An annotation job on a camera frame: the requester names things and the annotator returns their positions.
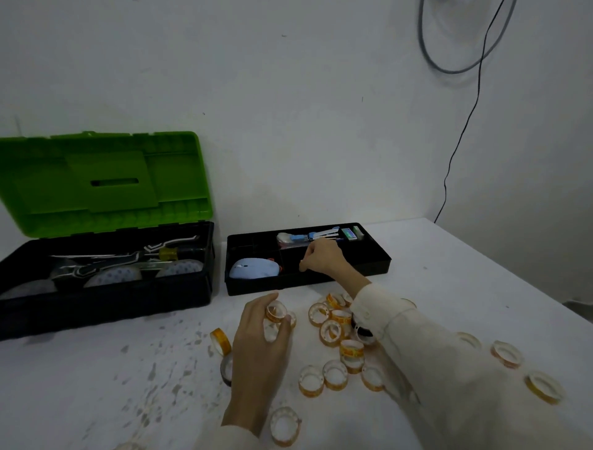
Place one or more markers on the person's left hand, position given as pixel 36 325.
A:
pixel 259 361

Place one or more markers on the person's right hand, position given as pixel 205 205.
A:
pixel 326 259

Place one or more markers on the person's left fingers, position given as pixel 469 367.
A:
pixel 257 308

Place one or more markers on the person's right fingers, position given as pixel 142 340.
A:
pixel 309 257

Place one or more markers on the small clear tape roll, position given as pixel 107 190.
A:
pixel 276 310

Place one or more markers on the person's right forearm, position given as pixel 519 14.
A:
pixel 440 366

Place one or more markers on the person's left forearm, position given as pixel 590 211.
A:
pixel 231 435

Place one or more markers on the blue and white stapler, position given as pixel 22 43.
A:
pixel 296 238

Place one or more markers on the light blue computer mouse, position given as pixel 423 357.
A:
pixel 252 270

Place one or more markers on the green and white small box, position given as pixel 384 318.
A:
pixel 348 233

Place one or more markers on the small white eraser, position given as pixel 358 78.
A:
pixel 360 231

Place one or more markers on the black plastic organizer tray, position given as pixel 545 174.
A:
pixel 370 259

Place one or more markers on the black tape roll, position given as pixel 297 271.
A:
pixel 226 370

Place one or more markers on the grey tape roll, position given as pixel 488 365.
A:
pixel 113 277
pixel 181 268
pixel 28 288

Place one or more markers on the scattered clear tape rolls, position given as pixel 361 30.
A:
pixel 336 374

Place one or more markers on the metal hand tool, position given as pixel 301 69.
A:
pixel 173 243

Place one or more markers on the black toolbox with green lid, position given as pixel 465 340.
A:
pixel 106 185

